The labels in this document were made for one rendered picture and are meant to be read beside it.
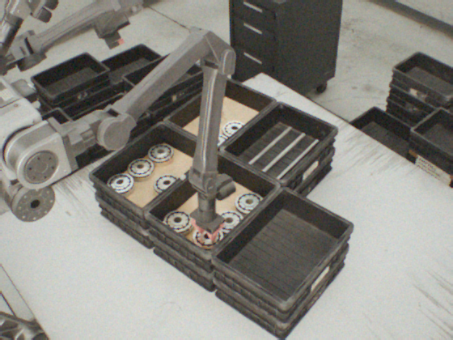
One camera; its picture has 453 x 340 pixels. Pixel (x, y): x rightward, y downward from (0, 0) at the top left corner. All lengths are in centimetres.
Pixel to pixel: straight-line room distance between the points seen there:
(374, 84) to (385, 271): 233
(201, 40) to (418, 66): 221
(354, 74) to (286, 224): 244
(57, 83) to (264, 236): 192
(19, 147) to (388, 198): 148
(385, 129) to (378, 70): 110
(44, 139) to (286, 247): 93
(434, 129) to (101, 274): 189
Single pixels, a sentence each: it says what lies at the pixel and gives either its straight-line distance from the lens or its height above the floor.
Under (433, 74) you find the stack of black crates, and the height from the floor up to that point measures 50.
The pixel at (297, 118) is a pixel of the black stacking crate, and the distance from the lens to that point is 223.
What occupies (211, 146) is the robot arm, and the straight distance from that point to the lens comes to 156.
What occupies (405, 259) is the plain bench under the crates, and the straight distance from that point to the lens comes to 203.
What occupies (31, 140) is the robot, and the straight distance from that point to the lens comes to 129.
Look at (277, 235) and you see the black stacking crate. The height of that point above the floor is 83.
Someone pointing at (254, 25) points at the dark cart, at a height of 67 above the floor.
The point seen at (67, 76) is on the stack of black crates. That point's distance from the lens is 341.
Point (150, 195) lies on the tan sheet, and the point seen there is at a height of 83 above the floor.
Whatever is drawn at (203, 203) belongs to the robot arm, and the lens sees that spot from 163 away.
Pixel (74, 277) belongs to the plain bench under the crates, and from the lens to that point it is 200.
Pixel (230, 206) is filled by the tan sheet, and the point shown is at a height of 83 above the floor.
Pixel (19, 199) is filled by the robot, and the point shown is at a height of 118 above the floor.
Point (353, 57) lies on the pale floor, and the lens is 438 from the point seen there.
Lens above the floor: 227
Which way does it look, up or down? 44 degrees down
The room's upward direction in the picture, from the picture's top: 2 degrees counter-clockwise
